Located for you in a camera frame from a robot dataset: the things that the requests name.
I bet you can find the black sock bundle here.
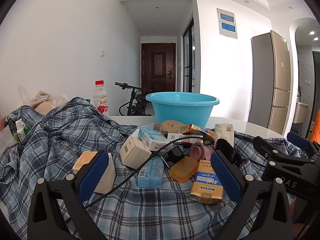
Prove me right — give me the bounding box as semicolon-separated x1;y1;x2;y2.
215;138;242;168

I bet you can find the gold blue cigarette box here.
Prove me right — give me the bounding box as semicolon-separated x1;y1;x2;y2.
189;160;223;204

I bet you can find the white orange top box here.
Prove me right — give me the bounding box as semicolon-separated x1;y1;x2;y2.
72;151;116;194

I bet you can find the cream paper tissue pack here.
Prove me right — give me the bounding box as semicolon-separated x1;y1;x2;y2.
214;124;234;147

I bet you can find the beige refrigerator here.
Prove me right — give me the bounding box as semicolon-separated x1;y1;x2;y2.
248;31;291;134

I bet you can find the blue plaid cloth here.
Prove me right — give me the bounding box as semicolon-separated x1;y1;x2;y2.
0;96;308;240

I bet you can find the pink rolled belt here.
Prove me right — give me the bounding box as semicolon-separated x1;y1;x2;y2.
189;142;214;161

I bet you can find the small white green bottle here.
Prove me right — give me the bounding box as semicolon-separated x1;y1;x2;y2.
16;119;26;141

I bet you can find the gold blue snack packet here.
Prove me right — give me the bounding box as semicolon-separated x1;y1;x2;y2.
178;124;215;140

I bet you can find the black small box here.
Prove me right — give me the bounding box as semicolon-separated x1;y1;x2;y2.
162;145;191;168

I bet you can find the blue plastic basin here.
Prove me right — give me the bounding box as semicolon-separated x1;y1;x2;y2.
146;92;220;127

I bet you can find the light blue tissue pack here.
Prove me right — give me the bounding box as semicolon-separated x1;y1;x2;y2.
138;157;164;189

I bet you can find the white red barcode box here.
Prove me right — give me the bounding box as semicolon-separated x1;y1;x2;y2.
167;133;203;144

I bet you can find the plastic bag of buns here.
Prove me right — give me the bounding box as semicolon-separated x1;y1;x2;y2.
18;85;69;115

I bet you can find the round tan sanding disc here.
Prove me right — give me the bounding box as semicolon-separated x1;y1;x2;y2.
159;120;184;136

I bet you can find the white blue Raison box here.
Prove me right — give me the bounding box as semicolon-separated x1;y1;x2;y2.
138;128;169;151

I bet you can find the red cap drink bottle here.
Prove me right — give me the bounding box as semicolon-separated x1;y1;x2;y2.
93;80;108;116

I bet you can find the black bicycle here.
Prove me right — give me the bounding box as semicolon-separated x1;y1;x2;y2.
115;82;152;116

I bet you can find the brown entrance door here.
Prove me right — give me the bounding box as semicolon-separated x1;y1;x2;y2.
141;43;176;92

